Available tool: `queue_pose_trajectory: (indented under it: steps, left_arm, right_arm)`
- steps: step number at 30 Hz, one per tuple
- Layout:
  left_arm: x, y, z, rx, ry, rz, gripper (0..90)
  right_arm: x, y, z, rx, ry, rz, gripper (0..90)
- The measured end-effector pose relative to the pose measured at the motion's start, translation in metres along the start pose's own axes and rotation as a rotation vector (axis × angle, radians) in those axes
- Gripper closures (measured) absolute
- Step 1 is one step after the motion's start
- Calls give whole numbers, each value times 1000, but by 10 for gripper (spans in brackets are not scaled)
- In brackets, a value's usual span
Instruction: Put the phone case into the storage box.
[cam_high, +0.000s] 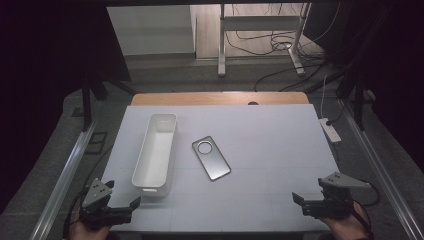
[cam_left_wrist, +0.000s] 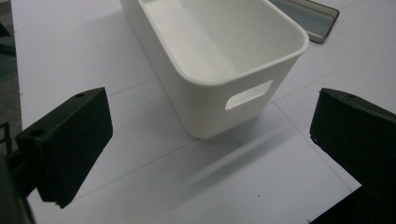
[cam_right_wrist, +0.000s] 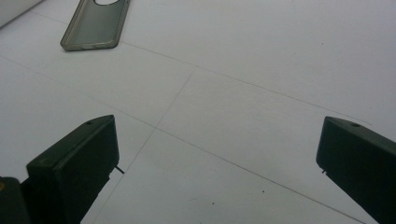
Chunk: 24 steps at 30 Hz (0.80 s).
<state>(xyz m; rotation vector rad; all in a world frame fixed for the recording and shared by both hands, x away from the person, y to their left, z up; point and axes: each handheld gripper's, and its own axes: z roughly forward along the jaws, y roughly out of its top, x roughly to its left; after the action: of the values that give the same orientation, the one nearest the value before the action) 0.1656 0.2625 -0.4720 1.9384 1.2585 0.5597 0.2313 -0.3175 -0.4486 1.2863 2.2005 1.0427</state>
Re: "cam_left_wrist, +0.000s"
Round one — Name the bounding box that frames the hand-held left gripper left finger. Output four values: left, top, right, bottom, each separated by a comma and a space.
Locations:
14, 87, 114, 209

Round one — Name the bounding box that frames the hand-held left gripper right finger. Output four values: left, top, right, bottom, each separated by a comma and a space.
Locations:
309, 87, 396, 200

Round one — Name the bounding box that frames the white plastic storage bin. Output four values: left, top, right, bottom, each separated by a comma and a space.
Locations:
120, 0, 311, 140

